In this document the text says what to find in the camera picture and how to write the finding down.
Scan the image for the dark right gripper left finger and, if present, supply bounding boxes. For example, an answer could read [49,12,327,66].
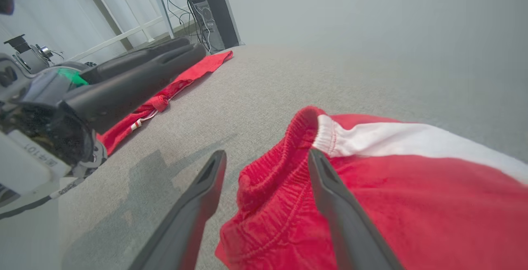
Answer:
[127,149,228,270]

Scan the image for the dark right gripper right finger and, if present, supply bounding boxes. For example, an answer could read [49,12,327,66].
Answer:
[307,149,405,270]

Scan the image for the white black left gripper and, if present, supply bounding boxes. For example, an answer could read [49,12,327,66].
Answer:
[0,43,207,211]

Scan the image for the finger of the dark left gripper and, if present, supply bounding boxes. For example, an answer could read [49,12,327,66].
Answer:
[80,36,193,85]

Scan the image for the red basketball jersey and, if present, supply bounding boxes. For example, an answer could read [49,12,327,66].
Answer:
[97,50,234,156]

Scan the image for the red shorts with white stripe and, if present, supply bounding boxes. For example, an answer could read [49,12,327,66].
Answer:
[214,105,528,270]

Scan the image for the black computer tower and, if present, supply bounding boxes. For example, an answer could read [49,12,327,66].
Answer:
[188,0,242,52]

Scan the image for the black silver device on stand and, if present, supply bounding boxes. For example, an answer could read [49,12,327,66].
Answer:
[3,34,55,75]

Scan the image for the grey fabric sofa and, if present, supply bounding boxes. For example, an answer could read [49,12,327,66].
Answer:
[0,44,528,270]

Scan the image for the white metal rail frame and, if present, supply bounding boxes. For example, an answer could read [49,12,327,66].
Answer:
[25,0,194,62]

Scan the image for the teal left camera connector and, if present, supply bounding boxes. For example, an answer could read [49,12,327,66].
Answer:
[57,67,90,87]

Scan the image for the black cable bundle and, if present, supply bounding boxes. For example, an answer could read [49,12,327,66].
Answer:
[159,0,212,52]

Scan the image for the black left camera cable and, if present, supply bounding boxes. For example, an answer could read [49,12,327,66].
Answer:
[0,177,85,221]

